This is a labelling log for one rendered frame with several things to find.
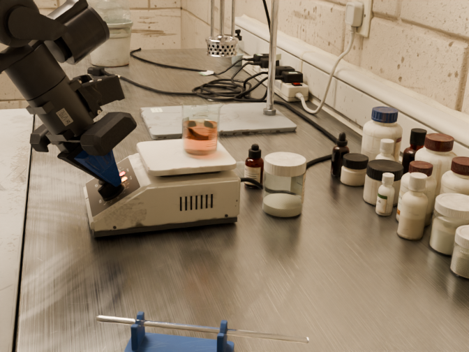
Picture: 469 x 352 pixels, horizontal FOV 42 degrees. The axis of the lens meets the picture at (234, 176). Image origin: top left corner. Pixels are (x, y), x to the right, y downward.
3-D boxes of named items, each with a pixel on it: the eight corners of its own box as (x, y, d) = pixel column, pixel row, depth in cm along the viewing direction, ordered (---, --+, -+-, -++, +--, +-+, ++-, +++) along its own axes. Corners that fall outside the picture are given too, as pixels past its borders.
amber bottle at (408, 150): (423, 193, 97) (432, 135, 93) (398, 191, 98) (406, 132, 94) (423, 184, 100) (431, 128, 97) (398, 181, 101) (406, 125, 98)
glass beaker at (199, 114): (179, 161, 83) (178, 103, 80) (182, 148, 88) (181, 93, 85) (222, 163, 83) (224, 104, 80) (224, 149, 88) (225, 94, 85)
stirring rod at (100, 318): (94, 316, 58) (309, 339, 55) (97, 313, 58) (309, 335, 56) (95, 322, 58) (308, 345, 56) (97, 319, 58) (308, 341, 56)
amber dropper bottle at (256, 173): (250, 180, 100) (251, 139, 98) (266, 184, 99) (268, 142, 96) (240, 186, 98) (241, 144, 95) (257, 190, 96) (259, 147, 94)
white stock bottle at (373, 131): (368, 184, 100) (377, 115, 96) (351, 170, 106) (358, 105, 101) (403, 181, 102) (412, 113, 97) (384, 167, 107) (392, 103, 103)
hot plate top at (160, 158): (149, 177, 79) (149, 170, 78) (135, 147, 89) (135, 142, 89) (239, 170, 82) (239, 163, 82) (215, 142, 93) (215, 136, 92)
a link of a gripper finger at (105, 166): (84, 158, 74) (118, 128, 77) (70, 158, 77) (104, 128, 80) (116, 202, 77) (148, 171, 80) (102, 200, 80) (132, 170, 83)
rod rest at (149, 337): (123, 361, 57) (121, 328, 56) (133, 339, 60) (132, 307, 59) (229, 373, 56) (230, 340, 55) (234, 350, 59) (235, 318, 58)
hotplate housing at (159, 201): (91, 241, 79) (88, 183, 76) (84, 200, 91) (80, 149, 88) (255, 223, 85) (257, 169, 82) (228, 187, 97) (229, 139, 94)
